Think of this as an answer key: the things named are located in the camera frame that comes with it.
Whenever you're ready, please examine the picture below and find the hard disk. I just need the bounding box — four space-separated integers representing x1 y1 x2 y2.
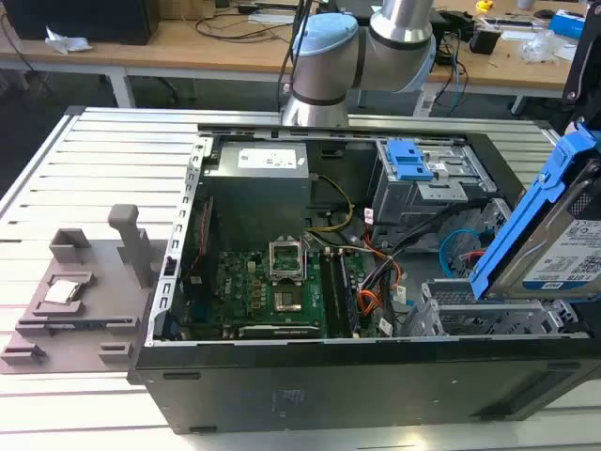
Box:
469 119 601 303

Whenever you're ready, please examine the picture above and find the metal disk bay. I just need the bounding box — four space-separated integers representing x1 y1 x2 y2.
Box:
420 277 591 338

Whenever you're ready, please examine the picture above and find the clear plastic bag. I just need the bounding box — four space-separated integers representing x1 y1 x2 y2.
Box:
519 30 577 65

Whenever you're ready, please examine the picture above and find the blue cardboard box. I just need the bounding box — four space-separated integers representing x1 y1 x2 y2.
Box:
548 10 586 39

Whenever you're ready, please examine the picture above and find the blue plastic drive latch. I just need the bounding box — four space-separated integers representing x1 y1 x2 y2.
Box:
387 138 436 182

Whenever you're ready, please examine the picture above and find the metal drive cage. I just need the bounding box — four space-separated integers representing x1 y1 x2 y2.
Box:
373 139 500 239

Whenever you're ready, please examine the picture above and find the black RAM stick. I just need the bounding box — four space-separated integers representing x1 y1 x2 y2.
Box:
327 253 345 337

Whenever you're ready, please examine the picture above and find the grey power supply unit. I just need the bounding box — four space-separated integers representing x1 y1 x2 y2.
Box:
202 140 312 237

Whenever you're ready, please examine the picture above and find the metal CPU socket cover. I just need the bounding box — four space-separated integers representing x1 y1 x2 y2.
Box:
267 239 308 287

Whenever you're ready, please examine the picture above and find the CPU socket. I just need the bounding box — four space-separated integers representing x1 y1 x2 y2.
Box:
271 288 305 315

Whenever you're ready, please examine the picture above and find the wooden desk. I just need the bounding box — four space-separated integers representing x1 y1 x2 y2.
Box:
0 0 601 115

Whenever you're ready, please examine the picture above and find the green motherboard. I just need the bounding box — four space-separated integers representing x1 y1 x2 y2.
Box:
180 234 377 340

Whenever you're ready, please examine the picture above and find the black open PC case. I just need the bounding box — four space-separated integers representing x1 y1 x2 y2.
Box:
127 122 601 436

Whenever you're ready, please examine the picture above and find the black box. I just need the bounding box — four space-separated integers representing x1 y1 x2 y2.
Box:
4 0 162 46

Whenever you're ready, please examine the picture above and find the crumpled white paper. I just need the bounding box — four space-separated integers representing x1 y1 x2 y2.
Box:
44 25 94 54

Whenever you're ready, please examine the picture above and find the grey parts rack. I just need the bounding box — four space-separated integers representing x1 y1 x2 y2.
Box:
0 203 157 376

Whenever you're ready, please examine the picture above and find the silver CPU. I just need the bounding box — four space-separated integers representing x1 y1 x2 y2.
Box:
43 279 82 304

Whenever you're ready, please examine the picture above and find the black cable bundle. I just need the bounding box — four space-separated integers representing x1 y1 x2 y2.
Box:
375 196 492 265

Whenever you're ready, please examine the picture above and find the blue disk wire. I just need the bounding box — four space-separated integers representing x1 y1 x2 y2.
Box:
439 225 485 279

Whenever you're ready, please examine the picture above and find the yellow and black power cable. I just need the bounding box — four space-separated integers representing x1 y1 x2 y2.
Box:
304 174 356 234

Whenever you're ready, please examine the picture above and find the orange wire bundle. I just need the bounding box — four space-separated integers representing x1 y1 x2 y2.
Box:
359 287 384 325

